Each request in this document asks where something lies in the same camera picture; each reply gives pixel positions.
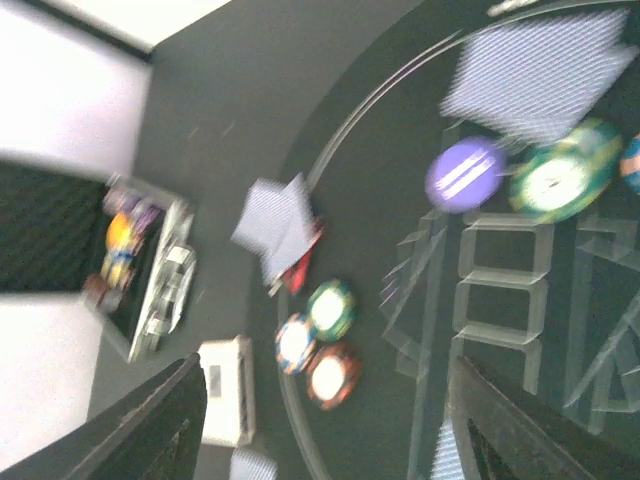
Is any aluminium poker chip case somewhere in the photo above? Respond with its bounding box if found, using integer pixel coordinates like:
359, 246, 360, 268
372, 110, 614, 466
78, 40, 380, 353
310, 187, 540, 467
1, 159, 197, 362

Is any blue playing card deck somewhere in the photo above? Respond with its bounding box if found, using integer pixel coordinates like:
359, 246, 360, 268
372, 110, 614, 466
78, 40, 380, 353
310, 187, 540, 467
229, 448, 277, 480

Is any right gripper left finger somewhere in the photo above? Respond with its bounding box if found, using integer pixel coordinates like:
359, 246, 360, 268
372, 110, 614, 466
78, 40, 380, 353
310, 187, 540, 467
1, 353, 207, 479

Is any red chip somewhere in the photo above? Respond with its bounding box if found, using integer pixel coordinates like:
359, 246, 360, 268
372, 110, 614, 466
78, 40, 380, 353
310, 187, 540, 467
306, 341, 363, 410

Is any round black poker mat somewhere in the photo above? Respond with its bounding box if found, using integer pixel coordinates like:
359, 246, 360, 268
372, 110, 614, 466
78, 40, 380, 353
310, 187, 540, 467
270, 1, 639, 479

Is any purple round button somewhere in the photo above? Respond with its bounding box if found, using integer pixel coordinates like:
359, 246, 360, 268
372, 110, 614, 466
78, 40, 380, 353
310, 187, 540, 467
425, 136, 507, 213

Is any green chip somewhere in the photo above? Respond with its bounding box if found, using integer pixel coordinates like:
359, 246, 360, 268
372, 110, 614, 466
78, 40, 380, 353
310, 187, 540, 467
509, 118, 623, 224
307, 279, 357, 342

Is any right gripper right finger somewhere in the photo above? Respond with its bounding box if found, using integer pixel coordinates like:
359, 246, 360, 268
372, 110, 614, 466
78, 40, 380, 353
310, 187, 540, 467
449, 356, 639, 479

